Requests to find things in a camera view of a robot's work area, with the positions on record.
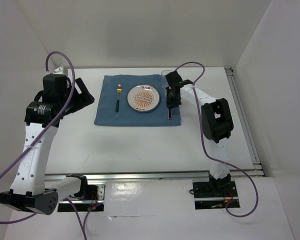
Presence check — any clear plastic cup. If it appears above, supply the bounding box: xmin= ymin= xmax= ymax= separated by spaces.
xmin=160 ymin=69 xmax=173 ymax=89

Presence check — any silver table knife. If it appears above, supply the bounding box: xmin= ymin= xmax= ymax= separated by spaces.
xmin=168 ymin=107 xmax=173 ymax=120

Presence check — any orange sunburst patterned plate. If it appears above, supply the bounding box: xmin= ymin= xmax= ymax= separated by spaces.
xmin=127 ymin=84 xmax=161 ymax=113

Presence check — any blue cloth placemat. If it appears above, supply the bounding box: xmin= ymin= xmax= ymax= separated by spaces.
xmin=94 ymin=74 xmax=181 ymax=127

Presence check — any gold fork dark handle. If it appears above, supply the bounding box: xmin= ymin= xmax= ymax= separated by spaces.
xmin=115 ymin=84 xmax=122 ymax=113

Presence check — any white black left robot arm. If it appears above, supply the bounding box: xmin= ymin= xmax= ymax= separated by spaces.
xmin=0 ymin=66 xmax=95 ymax=215

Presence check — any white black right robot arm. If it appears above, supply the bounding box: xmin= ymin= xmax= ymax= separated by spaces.
xmin=164 ymin=71 xmax=234 ymax=196

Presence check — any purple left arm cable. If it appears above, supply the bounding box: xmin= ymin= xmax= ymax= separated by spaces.
xmin=0 ymin=51 xmax=91 ymax=240

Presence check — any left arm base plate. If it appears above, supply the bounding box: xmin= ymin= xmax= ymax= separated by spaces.
xmin=67 ymin=183 xmax=106 ymax=213

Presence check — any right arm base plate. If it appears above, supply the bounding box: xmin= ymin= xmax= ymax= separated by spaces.
xmin=189 ymin=181 xmax=240 ymax=210

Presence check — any aluminium right side rail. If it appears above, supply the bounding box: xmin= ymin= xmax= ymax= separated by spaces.
xmin=224 ymin=68 xmax=264 ymax=175

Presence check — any aluminium rail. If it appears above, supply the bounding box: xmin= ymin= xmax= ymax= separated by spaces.
xmin=45 ymin=168 xmax=265 ymax=181
xmin=224 ymin=68 xmax=264 ymax=175

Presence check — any aluminium front rail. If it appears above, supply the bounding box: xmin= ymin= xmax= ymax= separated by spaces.
xmin=45 ymin=168 xmax=265 ymax=181

